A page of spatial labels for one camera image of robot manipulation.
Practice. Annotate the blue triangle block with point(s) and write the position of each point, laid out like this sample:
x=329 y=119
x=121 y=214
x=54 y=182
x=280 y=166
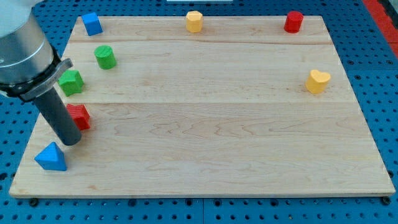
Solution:
x=51 y=158

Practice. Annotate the yellow heart block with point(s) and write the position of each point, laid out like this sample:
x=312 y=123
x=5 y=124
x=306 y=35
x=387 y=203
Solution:
x=317 y=81

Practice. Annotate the yellow hexagon block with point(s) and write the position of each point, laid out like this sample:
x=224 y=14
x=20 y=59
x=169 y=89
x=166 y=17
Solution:
x=194 y=21

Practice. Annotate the green star block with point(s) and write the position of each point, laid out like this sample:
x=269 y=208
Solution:
x=71 y=82

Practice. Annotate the green cylinder block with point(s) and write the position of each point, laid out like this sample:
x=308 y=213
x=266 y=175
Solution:
x=105 y=57

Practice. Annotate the red star block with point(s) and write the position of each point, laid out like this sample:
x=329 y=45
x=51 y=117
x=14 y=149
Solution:
x=80 y=116

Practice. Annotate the blue cube block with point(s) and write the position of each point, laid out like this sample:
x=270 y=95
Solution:
x=92 y=23

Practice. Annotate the red cylinder block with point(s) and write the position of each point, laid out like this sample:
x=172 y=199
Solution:
x=293 y=22

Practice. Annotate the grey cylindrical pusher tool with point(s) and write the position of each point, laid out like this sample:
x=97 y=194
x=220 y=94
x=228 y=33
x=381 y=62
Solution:
x=56 y=114

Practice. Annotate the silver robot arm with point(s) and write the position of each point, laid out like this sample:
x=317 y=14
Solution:
x=30 y=66

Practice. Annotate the wooden board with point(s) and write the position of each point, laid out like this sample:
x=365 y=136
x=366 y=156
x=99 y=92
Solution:
x=223 y=113

